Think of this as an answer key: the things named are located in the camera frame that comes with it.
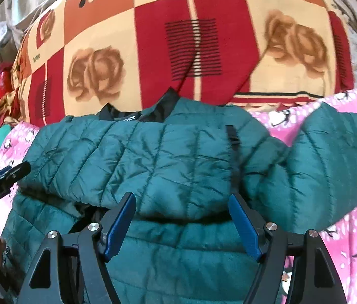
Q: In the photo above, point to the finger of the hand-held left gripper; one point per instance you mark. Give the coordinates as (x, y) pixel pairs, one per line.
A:
(13, 172)

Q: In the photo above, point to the grey crumpled cloth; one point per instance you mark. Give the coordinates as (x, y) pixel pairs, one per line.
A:
(17, 15)

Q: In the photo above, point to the red cream floral blanket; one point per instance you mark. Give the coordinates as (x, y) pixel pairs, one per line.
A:
(165, 38)

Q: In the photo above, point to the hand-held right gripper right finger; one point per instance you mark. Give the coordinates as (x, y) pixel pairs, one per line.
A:
(245, 228)

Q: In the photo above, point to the teal quilted puffer jacket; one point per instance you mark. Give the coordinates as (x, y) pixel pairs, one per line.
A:
(172, 161)

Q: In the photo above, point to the pink penguin print blanket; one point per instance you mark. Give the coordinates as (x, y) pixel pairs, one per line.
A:
(352, 228)

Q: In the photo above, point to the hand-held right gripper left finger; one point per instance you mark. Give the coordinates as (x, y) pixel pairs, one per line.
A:
(119, 224)

